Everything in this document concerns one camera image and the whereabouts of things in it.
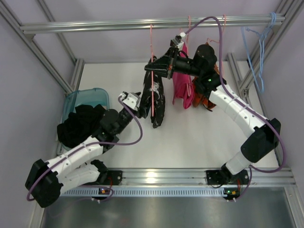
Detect black white patterned trousers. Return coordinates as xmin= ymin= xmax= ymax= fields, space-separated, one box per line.
xmin=139 ymin=71 xmax=165 ymax=129

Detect pink hanger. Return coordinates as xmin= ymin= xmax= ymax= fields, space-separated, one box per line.
xmin=178 ymin=15 xmax=194 ymax=97
xmin=150 ymin=24 xmax=154 ymax=117
xmin=206 ymin=14 xmax=227 ymax=44

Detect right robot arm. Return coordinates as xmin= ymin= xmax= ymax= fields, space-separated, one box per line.
xmin=144 ymin=44 xmax=281 ymax=185

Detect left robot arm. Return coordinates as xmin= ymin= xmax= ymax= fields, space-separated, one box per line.
xmin=25 ymin=107 xmax=139 ymax=208

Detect pink trousers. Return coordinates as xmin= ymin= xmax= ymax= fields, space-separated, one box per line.
xmin=171 ymin=42 xmax=195 ymax=110

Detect orange patterned trousers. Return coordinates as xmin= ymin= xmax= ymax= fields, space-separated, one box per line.
xmin=192 ymin=64 xmax=221 ymax=112

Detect light blue hanger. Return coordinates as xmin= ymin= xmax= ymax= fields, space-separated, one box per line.
xmin=245 ymin=12 xmax=277 ymax=93

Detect teal plastic basket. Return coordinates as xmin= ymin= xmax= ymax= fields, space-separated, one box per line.
xmin=61 ymin=88 xmax=109 ymax=151

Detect black clothes in basket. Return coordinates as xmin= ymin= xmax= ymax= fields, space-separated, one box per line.
xmin=57 ymin=104 xmax=106 ymax=149

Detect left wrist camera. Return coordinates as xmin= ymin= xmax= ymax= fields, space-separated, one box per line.
xmin=119 ymin=92 xmax=141 ymax=111

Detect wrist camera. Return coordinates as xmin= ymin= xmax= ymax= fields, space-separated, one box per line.
xmin=170 ymin=32 xmax=186 ymax=50
xmin=119 ymin=92 xmax=141 ymax=111

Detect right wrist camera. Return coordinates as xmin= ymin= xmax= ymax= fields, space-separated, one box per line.
xmin=170 ymin=32 xmax=186 ymax=50

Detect aluminium hanging rail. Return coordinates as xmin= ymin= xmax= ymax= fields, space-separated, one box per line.
xmin=20 ymin=13 xmax=285 ymax=34

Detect grey slotted cable duct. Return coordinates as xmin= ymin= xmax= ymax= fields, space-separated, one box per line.
xmin=62 ymin=187 xmax=227 ymax=197

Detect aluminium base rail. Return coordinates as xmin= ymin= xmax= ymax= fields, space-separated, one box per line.
xmin=59 ymin=167 xmax=296 ymax=188

